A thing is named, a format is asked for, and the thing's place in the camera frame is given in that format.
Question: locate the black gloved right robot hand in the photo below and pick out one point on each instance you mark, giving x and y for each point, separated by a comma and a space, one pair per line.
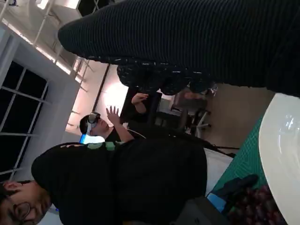
187, 32

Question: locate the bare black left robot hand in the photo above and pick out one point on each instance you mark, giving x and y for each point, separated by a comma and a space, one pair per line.
232, 189

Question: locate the red toy grape bunch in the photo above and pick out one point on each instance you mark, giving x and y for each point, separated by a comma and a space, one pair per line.
255, 208

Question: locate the white square plate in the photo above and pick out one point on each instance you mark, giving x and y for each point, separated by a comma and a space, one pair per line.
281, 152

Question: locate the green cutting mat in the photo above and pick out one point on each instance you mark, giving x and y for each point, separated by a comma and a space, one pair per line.
246, 159

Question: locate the black office chair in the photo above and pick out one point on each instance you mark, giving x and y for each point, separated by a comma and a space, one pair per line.
198, 117

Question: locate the person in black top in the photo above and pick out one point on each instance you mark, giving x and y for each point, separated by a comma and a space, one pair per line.
129, 182

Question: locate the person wearing headset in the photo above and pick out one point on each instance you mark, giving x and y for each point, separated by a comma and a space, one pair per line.
112, 131

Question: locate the white VR headset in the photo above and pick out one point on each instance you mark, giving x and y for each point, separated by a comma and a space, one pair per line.
92, 122

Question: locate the lit blue monitor screen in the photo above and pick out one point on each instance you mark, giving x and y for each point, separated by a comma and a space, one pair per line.
92, 139

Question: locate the dark paned window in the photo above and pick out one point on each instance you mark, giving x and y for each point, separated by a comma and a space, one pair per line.
21, 112

